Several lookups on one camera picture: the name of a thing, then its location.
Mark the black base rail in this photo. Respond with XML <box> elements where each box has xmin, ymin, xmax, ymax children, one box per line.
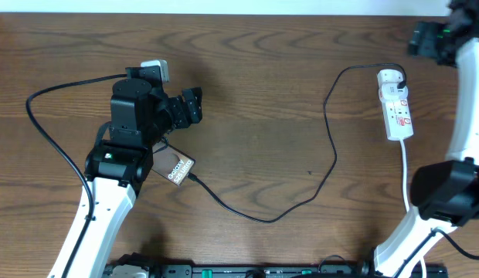
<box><xmin>104</xmin><ymin>263</ymin><xmax>449</xmax><ymax>278</ymax></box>

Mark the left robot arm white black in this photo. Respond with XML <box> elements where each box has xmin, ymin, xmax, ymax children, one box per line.
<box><xmin>49</xmin><ymin>59</ymin><xmax>202</xmax><ymax>277</ymax></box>

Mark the white power strip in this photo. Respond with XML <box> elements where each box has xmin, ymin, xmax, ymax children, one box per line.
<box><xmin>379</xmin><ymin>83</ymin><xmax>413</xmax><ymax>141</ymax></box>

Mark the white USB charger plug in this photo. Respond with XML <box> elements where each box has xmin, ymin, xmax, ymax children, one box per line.
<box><xmin>377</xmin><ymin>69</ymin><xmax>404</xmax><ymax>86</ymax></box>

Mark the black charger cable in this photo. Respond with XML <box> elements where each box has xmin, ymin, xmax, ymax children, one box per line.
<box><xmin>187</xmin><ymin>63</ymin><xmax>408</xmax><ymax>224</ymax></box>

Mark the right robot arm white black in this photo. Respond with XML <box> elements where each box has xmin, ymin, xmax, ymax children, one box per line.
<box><xmin>367</xmin><ymin>0</ymin><xmax>479</xmax><ymax>277</ymax></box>

